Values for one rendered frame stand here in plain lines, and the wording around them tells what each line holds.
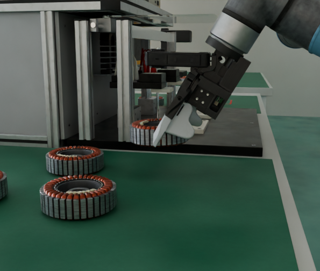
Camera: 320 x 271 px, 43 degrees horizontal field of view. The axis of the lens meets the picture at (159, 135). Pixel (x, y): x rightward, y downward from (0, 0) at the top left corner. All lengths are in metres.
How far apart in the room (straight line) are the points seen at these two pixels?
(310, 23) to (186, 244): 0.39
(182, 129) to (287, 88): 5.83
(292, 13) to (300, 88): 5.83
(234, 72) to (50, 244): 0.40
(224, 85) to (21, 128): 0.56
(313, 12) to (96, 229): 0.46
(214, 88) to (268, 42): 5.76
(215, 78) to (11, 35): 0.54
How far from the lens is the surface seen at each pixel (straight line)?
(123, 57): 0.96
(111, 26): 1.04
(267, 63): 6.45
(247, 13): 0.69
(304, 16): 0.70
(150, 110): 1.37
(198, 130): 1.07
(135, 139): 0.73
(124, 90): 0.97
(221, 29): 0.70
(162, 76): 1.12
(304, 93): 6.53
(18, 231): 0.58
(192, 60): 0.71
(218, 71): 0.72
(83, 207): 0.58
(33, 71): 1.04
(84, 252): 0.51
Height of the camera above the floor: 0.98
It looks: 12 degrees down
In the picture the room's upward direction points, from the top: straight up
